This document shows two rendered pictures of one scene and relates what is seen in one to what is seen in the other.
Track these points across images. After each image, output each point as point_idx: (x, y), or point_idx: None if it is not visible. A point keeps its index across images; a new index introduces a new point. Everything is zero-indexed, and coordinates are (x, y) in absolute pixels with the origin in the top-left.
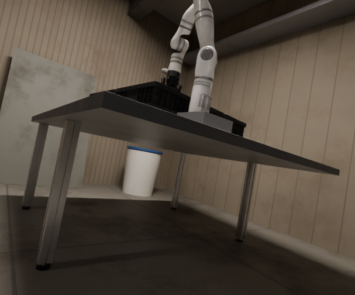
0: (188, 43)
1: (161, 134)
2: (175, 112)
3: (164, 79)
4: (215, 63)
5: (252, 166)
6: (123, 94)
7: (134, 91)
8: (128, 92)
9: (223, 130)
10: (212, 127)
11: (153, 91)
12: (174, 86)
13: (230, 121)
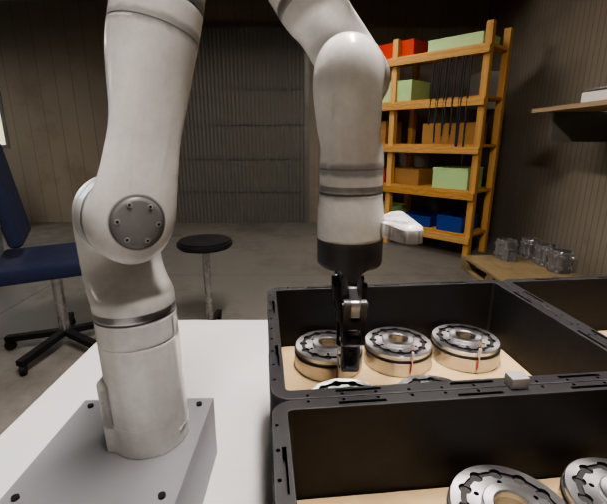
0: (320, 55)
1: None
2: (270, 410)
3: (334, 271)
4: (76, 247)
5: None
6: (450, 304)
7: (385, 303)
8: (419, 303)
9: (10, 426)
10: (32, 404)
11: (279, 315)
12: (340, 302)
13: (4, 497)
